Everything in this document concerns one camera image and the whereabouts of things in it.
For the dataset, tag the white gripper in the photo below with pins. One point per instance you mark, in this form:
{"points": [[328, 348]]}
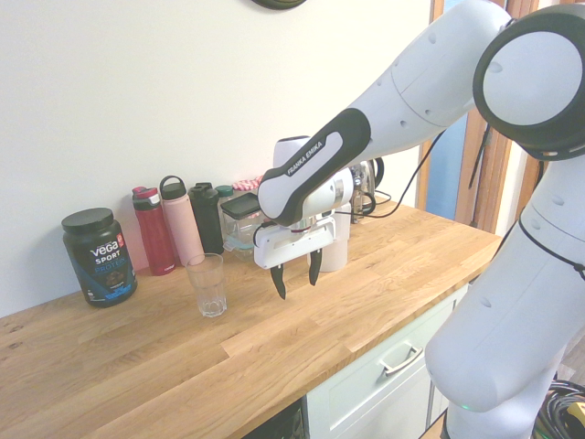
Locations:
{"points": [[292, 247]]}

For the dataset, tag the white pitcher with blue lid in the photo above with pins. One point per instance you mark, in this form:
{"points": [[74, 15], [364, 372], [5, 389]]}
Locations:
{"points": [[336, 256]]}

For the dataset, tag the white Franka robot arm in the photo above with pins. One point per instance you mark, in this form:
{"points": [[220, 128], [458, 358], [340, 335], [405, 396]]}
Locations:
{"points": [[434, 82]]}

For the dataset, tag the pink water bottle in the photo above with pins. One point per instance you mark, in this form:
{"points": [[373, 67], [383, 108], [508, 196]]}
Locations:
{"points": [[183, 224]]}

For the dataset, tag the red water bottle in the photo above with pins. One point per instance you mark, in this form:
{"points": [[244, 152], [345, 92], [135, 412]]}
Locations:
{"points": [[153, 233]]}

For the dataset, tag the glass container with teal clips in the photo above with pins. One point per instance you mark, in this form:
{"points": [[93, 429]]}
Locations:
{"points": [[237, 250]]}

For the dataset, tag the glass container with black lid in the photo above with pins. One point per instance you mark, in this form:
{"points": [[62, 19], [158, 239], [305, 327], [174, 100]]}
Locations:
{"points": [[240, 206]]}

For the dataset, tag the clear drinking glass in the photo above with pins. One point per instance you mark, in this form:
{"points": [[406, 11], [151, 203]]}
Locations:
{"points": [[208, 288]]}

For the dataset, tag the jar with red checkered lid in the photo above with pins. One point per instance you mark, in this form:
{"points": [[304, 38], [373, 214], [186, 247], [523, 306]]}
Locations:
{"points": [[247, 184]]}

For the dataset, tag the black shaker bottle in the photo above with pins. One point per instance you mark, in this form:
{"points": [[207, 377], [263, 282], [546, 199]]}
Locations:
{"points": [[206, 219]]}

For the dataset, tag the green lidded bottle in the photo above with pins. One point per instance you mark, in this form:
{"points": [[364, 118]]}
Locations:
{"points": [[224, 191]]}

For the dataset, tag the stainless steel electric kettle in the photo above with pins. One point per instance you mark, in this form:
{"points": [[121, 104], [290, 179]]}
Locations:
{"points": [[368, 174]]}

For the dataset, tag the white cabinet drawer front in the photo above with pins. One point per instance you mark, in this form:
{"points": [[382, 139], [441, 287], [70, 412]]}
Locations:
{"points": [[365, 402]]}

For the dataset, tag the dark dishwasher front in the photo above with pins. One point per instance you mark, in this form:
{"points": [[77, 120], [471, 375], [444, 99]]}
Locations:
{"points": [[285, 423]]}

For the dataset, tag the pale blue door panel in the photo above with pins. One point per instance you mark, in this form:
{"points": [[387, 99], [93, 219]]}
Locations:
{"points": [[445, 183]]}

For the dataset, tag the black Vega protein tub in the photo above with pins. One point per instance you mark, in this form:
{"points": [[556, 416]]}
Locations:
{"points": [[98, 260]]}

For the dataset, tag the yellow plastic box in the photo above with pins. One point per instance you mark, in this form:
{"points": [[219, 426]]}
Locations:
{"points": [[578, 414]]}

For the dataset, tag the wooden door frame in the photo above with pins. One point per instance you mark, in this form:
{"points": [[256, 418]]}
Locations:
{"points": [[496, 192]]}

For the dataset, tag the black round wall clock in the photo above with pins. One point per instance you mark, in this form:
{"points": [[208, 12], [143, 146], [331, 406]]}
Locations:
{"points": [[279, 3]]}

